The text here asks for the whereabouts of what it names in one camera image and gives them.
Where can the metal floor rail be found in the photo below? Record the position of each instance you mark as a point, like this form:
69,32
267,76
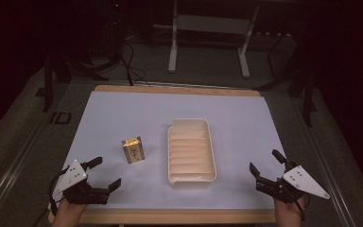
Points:
331,176
12,170

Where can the white table sheet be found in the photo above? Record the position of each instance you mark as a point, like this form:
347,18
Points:
233,126

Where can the black stand legs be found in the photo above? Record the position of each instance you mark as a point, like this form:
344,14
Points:
308,94

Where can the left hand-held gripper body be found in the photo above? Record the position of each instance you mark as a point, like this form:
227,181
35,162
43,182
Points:
71,178

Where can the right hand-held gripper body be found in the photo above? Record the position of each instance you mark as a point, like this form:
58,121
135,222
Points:
302,183

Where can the white ribbed plastic tray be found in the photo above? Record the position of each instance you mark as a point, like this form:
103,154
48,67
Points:
191,154

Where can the white metal stand frame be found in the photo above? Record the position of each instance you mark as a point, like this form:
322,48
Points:
211,24

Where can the black tripod stand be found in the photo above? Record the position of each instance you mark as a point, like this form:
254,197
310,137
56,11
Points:
48,88

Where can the small yellow box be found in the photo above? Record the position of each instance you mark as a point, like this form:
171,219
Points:
133,150

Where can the person's right hand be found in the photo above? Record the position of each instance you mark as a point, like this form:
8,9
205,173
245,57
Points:
290,214

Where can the person's left hand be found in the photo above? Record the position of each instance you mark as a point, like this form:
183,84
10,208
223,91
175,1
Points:
67,216

